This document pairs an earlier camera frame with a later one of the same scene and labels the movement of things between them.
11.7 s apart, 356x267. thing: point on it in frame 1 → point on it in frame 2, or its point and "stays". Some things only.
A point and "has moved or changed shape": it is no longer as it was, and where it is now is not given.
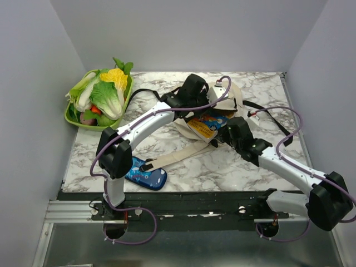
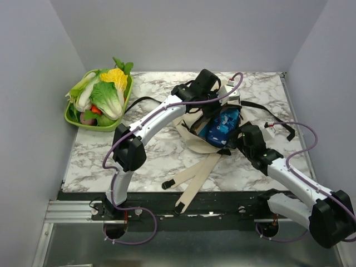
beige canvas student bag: (225, 99) has moved or changed shape
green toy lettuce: (104, 96) stays
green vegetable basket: (99, 100) stays
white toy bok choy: (80, 93) stays
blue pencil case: (153, 179) → (217, 130)
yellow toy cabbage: (117, 76) stays
